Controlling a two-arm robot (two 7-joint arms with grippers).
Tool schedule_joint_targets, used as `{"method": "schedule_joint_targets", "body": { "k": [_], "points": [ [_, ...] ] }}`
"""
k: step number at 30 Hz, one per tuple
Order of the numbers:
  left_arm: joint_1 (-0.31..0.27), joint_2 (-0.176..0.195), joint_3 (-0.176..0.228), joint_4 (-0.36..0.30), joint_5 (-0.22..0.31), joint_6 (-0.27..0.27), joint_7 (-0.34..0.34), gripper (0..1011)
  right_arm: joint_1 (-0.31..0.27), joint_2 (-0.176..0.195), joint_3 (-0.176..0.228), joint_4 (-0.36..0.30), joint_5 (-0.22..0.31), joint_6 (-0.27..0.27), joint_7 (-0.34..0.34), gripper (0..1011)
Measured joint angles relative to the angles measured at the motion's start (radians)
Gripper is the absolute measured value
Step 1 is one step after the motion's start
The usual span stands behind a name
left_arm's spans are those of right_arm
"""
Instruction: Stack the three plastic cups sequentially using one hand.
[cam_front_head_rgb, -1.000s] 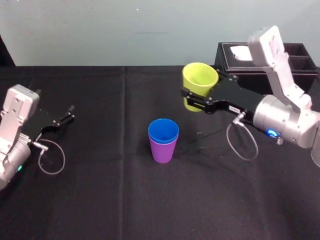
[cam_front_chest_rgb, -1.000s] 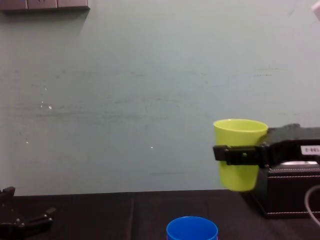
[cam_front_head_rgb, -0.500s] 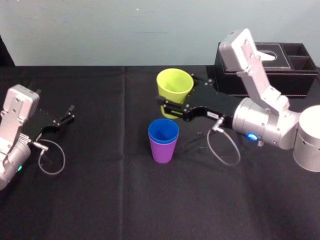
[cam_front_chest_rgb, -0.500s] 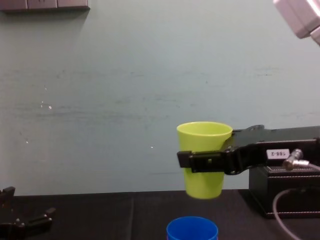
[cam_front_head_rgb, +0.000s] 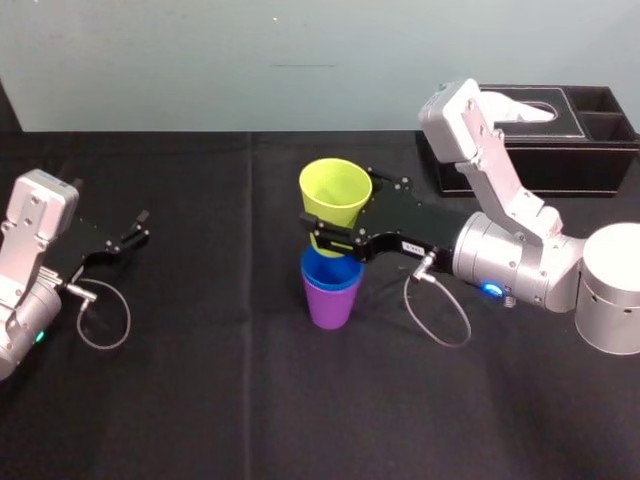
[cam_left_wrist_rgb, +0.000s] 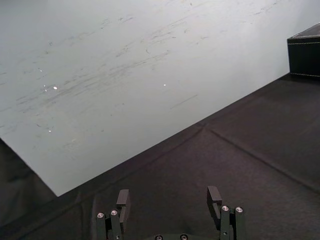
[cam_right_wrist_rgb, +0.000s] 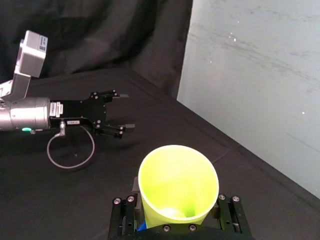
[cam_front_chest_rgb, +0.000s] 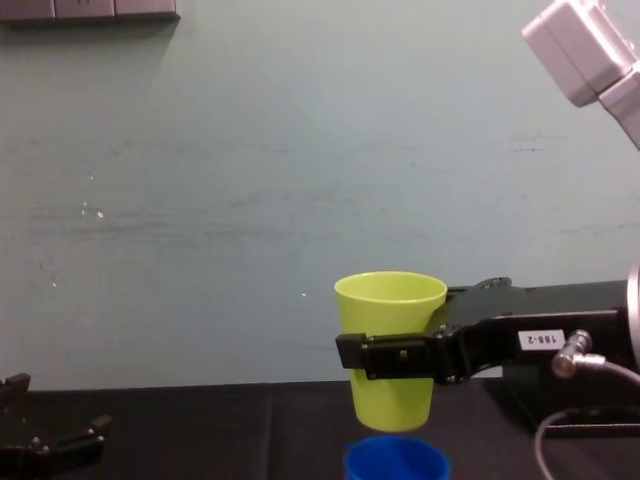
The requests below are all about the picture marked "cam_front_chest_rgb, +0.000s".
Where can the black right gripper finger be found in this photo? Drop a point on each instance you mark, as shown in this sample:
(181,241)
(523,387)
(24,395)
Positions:
(475,302)
(400,357)

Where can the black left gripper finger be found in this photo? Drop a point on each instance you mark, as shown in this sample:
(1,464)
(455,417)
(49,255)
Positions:
(15,387)
(80,442)

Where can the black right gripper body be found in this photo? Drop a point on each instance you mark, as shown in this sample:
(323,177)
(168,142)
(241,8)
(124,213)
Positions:
(575,305)

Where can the lime green plastic cup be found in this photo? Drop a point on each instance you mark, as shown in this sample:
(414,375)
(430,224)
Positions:
(395,406)

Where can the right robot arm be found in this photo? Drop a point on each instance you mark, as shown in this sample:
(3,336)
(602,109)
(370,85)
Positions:
(570,45)

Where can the blue plastic cup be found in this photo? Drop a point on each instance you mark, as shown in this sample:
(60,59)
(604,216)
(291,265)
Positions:
(395,465)

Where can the black table cloth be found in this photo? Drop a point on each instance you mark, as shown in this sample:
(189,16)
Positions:
(225,435)

